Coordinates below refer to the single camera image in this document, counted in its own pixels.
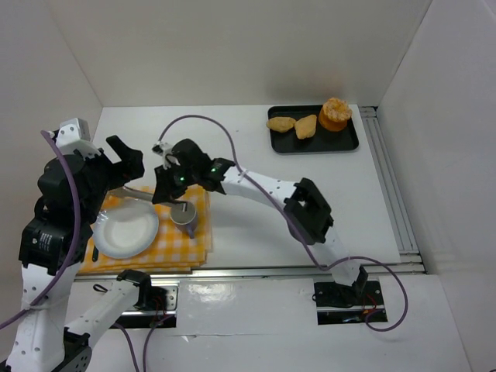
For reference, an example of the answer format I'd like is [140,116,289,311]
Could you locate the metal tongs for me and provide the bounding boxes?
[107,186,195,213]

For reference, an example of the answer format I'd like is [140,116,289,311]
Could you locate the triangular bread pastry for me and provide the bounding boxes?
[294,115,317,140]

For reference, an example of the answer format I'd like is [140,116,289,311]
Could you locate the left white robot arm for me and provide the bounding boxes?
[1,118,167,371]

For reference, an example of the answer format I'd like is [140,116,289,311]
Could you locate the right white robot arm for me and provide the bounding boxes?
[152,139,368,298]

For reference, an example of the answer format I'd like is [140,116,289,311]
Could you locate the oval bread roll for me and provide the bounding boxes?
[266,116,296,133]

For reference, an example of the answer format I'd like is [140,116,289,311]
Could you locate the purple mug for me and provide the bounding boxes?
[169,201,198,239]

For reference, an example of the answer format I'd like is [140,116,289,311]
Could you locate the white plate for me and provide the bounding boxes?
[93,199,160,260]

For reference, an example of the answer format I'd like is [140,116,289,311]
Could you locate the yellow checkered cloth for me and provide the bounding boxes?
[78,186,212,275]

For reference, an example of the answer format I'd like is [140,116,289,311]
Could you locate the black baking tray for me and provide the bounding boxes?
[267,104,360,155]

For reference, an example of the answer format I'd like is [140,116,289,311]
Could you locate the tall orange sugared cake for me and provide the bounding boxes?
[319,98,353,132]

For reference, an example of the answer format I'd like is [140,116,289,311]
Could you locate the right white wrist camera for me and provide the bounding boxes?
[152,141,180,169]

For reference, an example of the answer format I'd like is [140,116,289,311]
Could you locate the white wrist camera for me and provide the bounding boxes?
[152,141,180,169]
[56,118,91,147]

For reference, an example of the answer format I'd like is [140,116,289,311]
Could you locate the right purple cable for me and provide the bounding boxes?
[157,114,409,331]

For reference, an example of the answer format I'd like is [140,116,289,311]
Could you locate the purple cable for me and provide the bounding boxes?
[157,114,409,331]
[0,129,82,329]

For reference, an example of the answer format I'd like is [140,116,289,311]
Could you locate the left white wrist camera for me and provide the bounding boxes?
[56,118,91,147]

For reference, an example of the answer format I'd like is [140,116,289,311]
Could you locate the dark cutlery handle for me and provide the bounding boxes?
[91,246,99,262]

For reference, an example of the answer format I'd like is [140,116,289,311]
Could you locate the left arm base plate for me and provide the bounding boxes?
[92,282,180,315]

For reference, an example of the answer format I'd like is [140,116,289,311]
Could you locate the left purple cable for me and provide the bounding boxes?
[0,129,82,329]

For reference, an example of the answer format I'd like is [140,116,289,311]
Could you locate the aluminium rail front edge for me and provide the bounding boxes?
[75,264,342,284]

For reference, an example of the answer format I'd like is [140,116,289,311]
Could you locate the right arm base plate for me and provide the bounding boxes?
[312,281,384,311]

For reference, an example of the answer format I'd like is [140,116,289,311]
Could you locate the aluminium rail right side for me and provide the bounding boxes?
[359,106,427,274]

